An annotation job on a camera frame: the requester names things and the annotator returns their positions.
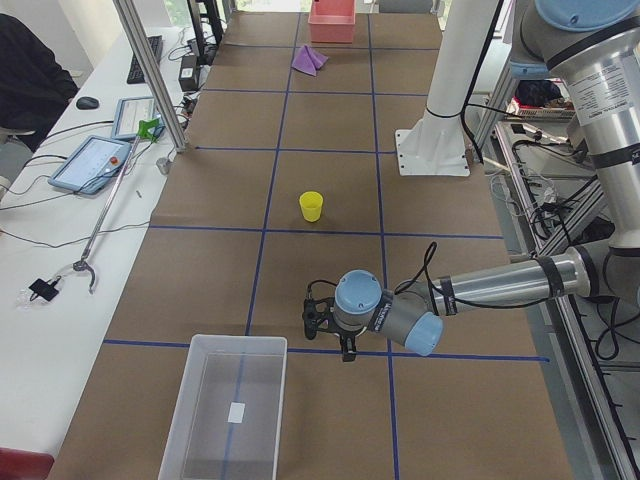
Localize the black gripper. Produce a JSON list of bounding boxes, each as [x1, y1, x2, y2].
[[339, 332, 357, 362]]

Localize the purple microfiber cloth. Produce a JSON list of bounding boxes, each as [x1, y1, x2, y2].
[[291, 45, 329, 77]]

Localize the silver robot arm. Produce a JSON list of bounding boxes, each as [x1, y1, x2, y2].
[[303, 1, 639, 361]]

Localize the translucent white plastic box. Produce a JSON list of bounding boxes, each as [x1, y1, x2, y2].
[[158, 334, 288, 479]]

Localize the yellow plastic cup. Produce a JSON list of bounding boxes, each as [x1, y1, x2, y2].
[[299, 191, 324, 223]]

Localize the small metal cylinder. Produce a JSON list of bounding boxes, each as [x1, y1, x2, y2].
[[156, 157, 171, 175]]

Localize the silver reacher grabber tool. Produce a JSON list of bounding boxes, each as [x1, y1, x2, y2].
[[72, 118, 165, 295]]

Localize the small black clip device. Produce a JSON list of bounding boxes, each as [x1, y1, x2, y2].
[[29, 276, 61, 302]]

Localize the near blue teach pendant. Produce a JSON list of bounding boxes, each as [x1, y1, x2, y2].
[[48, 136, 131, 195]]

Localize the blue teach pendant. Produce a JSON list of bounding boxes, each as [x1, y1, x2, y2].
[[111, 96, 164, 141], [48, 136, 131, 195]]

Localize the black power adapter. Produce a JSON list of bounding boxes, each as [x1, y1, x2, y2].
[[178, 54, 201, 92]]

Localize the far blue teach pendant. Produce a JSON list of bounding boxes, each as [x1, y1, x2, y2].
[[111, 96, 164, 141]]

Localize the pink plastic bin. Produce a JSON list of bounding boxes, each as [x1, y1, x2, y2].
[[308, 0, 356, 44]]

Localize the red object at corner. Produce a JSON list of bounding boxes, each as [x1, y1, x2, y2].
[[1, 448, 55, 480]]

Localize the black computer mouse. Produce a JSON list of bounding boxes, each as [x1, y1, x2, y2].
[[75, 96, 100, 110]]

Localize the black keyboard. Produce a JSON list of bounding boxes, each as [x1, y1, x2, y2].
[[126, 34, 165, 85]]

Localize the person in black clothes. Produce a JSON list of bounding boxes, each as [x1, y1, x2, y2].
[[1, 14, 79, 151]]

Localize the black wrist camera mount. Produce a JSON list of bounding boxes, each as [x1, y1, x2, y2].
[[302, 293, 337, 340]]

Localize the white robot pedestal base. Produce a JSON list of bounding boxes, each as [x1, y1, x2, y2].
[[395, 0, 502, 177]]

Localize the aluminium frame post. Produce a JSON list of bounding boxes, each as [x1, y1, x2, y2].
[[113, 0, 187, 153]]

